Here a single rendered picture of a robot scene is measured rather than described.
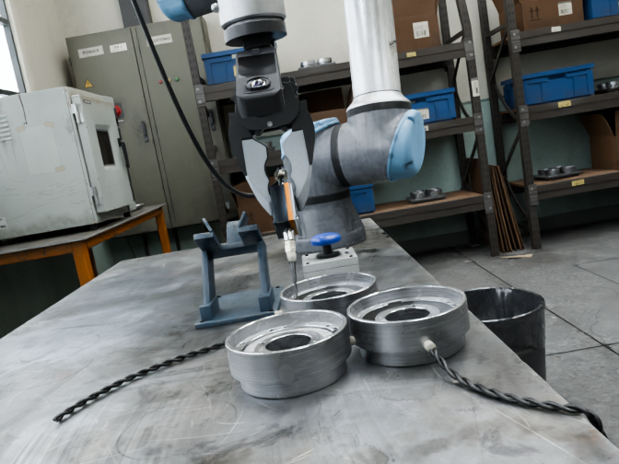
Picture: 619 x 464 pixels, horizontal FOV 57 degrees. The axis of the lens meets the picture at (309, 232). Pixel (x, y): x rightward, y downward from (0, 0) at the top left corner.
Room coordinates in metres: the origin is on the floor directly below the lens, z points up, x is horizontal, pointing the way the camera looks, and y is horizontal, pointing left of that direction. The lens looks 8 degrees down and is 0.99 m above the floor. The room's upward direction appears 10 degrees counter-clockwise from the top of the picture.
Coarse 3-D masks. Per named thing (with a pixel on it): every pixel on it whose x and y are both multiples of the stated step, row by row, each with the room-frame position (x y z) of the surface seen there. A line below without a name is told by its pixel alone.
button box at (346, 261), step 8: (352, 248) 0.76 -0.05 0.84; (304, 256) 0.76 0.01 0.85; (312, 256) 0.75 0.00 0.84; (320, 256) 0.72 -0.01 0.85; (328, 256) 0.72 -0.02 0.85; (336, 256) 0.72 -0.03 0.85; (344, 256) 0.72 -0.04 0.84; (352, 256) 0.71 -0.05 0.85; (304, 264) 0.71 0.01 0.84; (312, 264) 0.70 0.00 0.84; (320, 264) 0.70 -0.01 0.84; (328, 264) 0.70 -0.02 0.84; (336, 264) 0.70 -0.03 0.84; (344, 264) 0.70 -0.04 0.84; (352, 264) 0.70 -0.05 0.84; (304, 272) 0.70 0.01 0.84; (312, 272) 0.70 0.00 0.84; (320, 272) 0.70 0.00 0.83; (328, 272) 0.70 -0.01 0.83; (336, 272) 0.70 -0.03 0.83; (344, 272) 0.70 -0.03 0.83; (352, 272) 0.70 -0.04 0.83
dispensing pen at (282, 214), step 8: (280, 168) 0.68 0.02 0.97; (280, 176) 0.67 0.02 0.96; (280, 184) 0.66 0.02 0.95; (272, 192) 0.64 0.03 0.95; (280, 192) 0.64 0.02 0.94; (272, 200) 0.63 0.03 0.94; (280, 200) 0.63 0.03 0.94; (272, 208) 0.63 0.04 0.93; (280, 208) 0.63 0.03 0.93; (280, 216) 0.62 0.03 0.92; (280, 224) 0.62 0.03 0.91; (288, 224) 0.62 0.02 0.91; (280, 232) 0.64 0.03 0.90; (288, 232) 0.63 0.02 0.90; (288, 240) 0.62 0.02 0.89; (288, 248) 0.62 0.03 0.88; (288, 256) 0.61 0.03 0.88; (296, 256) 0.62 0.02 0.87; (296, 280) 0.60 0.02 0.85; (296, 288) 0.59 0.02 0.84; (296, 296) 0.59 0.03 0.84
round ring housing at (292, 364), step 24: (288, 312) 0.52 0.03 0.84; (312, 312) 0.51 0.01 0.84; (336, 312) 0.49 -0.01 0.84; (240, 336) 0.49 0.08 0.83; (288, 336) 0.49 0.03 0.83; (312, 336) 0.47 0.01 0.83; (336, 336) 0.44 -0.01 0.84; (240, 360) 0.43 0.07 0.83; (264, 360) 0.42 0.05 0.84; (288, 360) 0.42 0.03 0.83; (312, 360) 0.42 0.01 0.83; (336, 360) 0.43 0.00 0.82; (264, 384) 0.42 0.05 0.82; (288, 384) 0.42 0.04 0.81; (312, 384) 0.43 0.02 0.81
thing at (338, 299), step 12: (324, 276) 0.64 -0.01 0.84; (336, 276) 0.64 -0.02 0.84; (348, 276) 0.64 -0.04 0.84; (360, 276) 0.62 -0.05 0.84; (372, 276) 0.60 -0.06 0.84; (288, 288) 0.62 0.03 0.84; (300, 288) 0.63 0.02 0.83; (312, 288) 0.64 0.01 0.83; (336, 288) 0.62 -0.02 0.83; (348, 288) 0.61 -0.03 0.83; (372, 288) 0.57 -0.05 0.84; (288, 300) 0.56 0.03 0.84; (300, 300) 0.55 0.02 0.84; (312, 300) 0.55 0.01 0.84; (324, 300) 0.54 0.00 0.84; (336, 300) 0.54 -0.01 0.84; (348, 300) 0.55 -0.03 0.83; (348, 324) 0.55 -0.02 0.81
